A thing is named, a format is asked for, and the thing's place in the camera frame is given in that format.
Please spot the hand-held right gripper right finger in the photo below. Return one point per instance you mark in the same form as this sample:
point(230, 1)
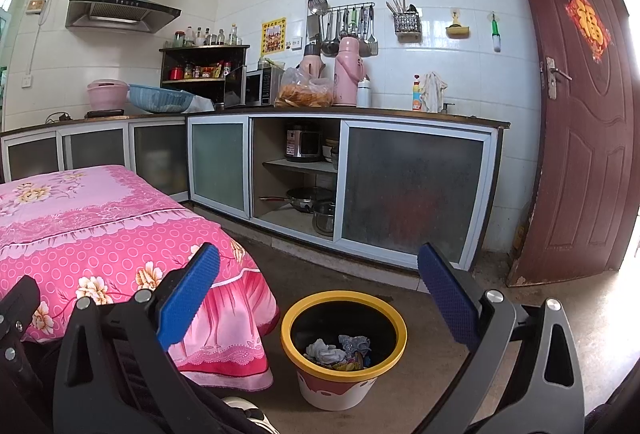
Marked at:
point(447, 299)

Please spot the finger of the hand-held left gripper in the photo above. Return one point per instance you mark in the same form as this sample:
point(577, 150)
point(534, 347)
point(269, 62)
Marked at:
point(20, 309)

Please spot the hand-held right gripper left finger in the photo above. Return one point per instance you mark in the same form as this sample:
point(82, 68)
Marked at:
point(190, 296)

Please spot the white tissue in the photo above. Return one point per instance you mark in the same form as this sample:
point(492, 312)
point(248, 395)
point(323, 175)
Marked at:
point(325, 352)

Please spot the yellow rim trash bin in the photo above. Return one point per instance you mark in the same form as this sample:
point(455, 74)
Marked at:
point(332, 391)

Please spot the pink floral tablecloth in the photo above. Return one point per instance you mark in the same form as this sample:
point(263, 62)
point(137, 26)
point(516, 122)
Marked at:
point(100, 234)

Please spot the kitchen cabinet with open shelf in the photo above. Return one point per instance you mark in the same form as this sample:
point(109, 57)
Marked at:
point(410, 189)

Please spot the person's white black shoe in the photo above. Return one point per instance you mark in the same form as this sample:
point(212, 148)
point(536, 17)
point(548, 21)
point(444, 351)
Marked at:
point(255, 416)

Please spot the steel pot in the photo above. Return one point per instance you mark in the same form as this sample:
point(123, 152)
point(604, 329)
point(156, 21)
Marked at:
point(325, 219)

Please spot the black frying pan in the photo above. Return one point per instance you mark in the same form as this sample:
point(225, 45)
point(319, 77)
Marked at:
point(305, 201)

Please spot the kitchen cabinet frosted doors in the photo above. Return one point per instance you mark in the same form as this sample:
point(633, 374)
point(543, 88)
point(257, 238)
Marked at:
point(95, 148)

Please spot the electric pressure cooker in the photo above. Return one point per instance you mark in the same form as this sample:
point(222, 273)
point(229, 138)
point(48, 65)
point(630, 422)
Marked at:
point(302, 143)

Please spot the white cloth beside basket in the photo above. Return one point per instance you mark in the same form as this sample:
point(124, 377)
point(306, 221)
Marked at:
point(202, 103)

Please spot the blue plastic basket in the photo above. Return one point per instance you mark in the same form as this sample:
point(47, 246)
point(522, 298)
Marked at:
point(160, 98)

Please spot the black induction cooker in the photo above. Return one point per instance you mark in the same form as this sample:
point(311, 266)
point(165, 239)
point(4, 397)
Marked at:
point(105, 113)

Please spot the brown wooden door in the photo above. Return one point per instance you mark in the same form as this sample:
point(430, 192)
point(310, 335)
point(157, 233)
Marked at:
point(590, 153)

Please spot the yellow detergent bottle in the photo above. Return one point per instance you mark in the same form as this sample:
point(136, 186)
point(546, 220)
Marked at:
point(417, 96)

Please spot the white rag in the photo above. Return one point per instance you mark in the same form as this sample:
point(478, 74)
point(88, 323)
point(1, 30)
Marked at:
point(432, 91)

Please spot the pink pot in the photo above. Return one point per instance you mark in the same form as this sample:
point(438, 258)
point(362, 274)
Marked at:
point(107, 96)

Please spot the silver microwave oven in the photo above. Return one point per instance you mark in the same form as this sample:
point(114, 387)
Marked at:
point(260, 87)

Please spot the white squeeze bottle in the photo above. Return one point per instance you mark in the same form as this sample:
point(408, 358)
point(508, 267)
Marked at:
point(363, 93)

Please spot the row of seasoning jars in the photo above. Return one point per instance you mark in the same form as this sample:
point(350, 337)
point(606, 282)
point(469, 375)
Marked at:
point(200, 71)

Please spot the plastic bag of fried food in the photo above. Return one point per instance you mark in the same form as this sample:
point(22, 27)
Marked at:
point(305, 93)

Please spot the dark wooden shelf rack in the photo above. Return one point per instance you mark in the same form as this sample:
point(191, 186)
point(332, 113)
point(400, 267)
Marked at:
point(200, 53)

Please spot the tall pink thermos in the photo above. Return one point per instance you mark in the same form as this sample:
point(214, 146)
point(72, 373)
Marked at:
point(346, 73)

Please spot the row of glass bottles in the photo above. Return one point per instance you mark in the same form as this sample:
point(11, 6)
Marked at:
point(205, 37)

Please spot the pink thermos with dark top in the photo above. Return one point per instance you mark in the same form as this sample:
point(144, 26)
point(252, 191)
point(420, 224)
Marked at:
point(312, 61)

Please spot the green bottle brush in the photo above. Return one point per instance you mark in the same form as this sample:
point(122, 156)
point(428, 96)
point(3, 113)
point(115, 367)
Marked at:
point(496, 36)

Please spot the metal chopstick holder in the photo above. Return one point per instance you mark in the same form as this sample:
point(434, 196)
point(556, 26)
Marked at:
point(406, 24)

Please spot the glass door with rose print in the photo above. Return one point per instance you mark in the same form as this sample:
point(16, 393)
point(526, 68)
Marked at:
point(5, 21)

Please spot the row of hanging kitchen utensils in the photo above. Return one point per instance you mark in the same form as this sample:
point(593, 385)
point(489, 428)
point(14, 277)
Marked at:
point(342, 28)

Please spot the red paper door decoration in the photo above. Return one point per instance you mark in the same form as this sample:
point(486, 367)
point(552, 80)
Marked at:
point(589, 26)

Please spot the yellow wall holder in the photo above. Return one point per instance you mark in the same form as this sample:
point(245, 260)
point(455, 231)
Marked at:
point(457, 31)

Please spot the yellow wall poster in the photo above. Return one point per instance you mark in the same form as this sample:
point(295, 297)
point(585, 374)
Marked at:
point(274, 36)

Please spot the white wall socket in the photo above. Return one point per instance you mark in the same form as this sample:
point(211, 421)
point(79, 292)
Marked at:
point(297, 43)

